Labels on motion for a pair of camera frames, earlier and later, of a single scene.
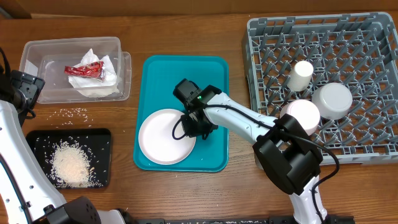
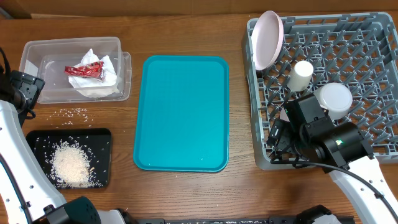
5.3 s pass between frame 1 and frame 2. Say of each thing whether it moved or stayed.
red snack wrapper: stayed
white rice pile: stayed
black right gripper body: moved
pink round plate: moved
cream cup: stayed
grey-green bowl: stayed
